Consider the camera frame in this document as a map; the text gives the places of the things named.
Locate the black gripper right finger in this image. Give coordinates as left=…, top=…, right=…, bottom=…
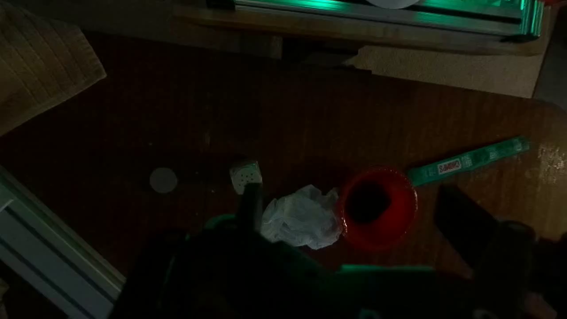
left=432, top=185, right=504, bottom=275

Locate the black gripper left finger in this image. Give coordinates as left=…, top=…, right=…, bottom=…
left=237, top=181, right=265, bottom=231

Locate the white crumpled cloth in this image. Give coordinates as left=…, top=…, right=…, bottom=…
left=258, top=183, right=343, bottom=252

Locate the green marker pen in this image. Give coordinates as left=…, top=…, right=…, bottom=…
left=403, top=137, right=531, bottom=190

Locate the red bowl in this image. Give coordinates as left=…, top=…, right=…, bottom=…
left=336, top=167, right=419, bottom=252

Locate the small round pale disc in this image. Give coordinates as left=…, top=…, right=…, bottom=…
left=146, top=167, right=180, bottom=195

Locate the flat cardboard piece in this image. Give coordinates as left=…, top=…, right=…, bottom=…
left=343, top=45, right=547, bottom=102

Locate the pale wooden plank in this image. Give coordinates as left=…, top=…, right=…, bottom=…
left=173, top=6, right=556, bottom=59

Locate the pale wooden board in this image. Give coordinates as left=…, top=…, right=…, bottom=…
left=0, top=6, right=107, bottom=139

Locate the aluminium profile rail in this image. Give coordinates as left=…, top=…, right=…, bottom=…
left=0, top=167, right=127, bottom=319

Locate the green-lit aluminium base frame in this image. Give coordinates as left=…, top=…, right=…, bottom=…
left=205, top=0, right=545, bottom=41

